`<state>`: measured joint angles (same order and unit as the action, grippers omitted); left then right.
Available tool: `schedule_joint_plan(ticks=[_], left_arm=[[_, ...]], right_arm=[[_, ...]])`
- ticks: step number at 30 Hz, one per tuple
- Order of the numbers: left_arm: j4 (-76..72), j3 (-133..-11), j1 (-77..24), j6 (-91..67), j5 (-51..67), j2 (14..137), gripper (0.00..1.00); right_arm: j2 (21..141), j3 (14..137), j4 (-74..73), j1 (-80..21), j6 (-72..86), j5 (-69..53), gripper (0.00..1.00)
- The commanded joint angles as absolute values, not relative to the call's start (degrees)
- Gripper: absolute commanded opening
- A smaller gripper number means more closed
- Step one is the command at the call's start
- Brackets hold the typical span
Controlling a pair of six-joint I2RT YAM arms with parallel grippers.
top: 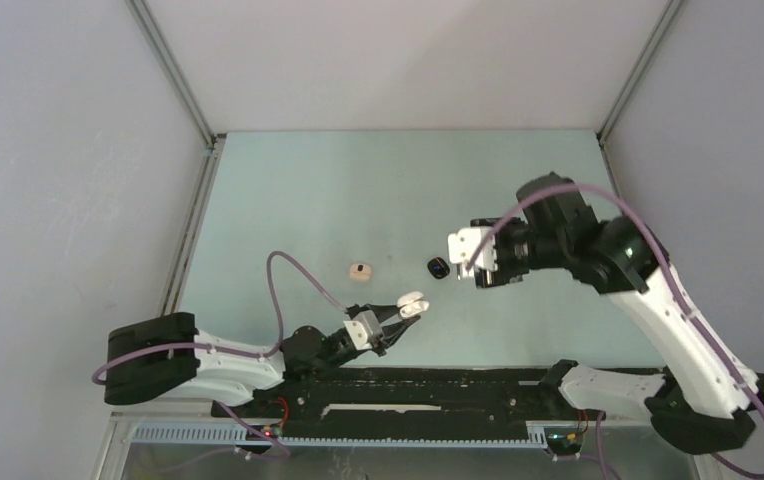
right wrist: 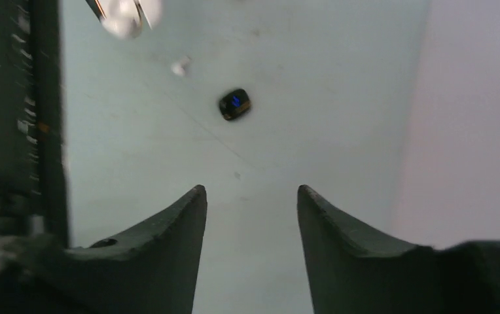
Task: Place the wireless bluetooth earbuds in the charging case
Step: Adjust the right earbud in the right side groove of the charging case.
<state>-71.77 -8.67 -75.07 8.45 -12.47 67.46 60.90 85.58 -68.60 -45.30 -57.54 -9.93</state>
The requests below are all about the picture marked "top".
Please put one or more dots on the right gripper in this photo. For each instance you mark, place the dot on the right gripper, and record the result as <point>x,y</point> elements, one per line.
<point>505,226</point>

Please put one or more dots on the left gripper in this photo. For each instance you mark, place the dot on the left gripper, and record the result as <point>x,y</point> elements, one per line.
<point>391,334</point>

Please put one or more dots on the white earbud charging case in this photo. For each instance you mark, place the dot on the white earbud charging case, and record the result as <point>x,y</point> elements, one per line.
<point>412,304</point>

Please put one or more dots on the beige earbud charging case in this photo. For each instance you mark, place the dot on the beige earbud charging case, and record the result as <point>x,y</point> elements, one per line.
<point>360,272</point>

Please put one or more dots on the black earbud charging case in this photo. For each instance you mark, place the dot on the black earbud charging case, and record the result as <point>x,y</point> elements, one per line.
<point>438,268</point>

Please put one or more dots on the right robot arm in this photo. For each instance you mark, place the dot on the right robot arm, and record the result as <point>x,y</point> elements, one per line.
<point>703,401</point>

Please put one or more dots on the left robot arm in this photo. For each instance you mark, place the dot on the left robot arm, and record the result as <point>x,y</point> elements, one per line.
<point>170,357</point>

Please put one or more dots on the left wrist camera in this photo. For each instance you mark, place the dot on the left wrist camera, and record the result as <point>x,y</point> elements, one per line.
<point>361,330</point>

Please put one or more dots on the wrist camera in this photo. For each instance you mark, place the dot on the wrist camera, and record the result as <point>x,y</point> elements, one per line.
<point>361,330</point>
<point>471,250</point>

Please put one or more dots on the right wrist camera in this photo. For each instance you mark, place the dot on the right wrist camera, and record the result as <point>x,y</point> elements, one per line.
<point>471,250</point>

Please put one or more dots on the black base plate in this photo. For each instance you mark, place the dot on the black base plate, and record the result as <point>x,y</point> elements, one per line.
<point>413,404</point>

